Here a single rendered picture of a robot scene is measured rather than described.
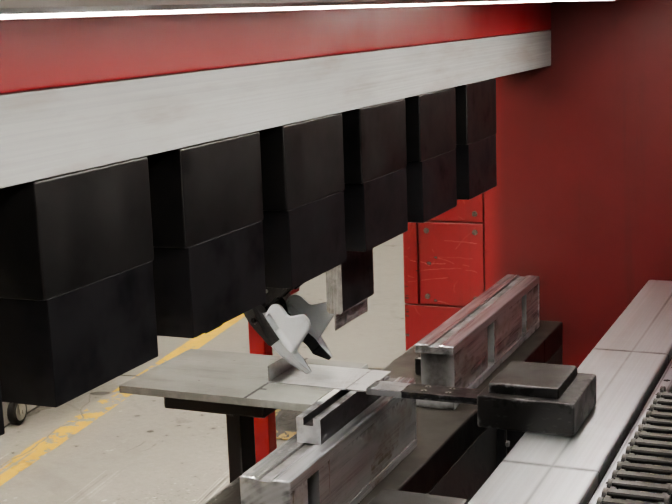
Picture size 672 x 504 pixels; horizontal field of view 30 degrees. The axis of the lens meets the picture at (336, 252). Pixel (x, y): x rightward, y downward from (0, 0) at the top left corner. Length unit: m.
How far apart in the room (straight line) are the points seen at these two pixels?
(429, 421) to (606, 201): 0.66
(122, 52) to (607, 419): 0.74
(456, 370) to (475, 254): 0.55
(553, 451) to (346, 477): 0.26
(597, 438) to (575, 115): 0.98
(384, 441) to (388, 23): 0.51
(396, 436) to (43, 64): 0.86
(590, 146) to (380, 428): 0.88
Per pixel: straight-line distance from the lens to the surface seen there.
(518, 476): 1.29
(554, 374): 1.45
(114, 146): 0.98
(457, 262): 2.37
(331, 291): 1.47
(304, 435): 1.43
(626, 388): 1.58
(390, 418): 1.59
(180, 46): 1.06
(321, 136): 1.32
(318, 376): 1.57
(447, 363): 1.84
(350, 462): 1.48
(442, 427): 1.77
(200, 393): 1.54
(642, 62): 2.24
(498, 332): 2.04
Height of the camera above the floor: 1.45
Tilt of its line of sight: 11 degrees down
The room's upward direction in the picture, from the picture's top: 2 degrees counter-clockwise
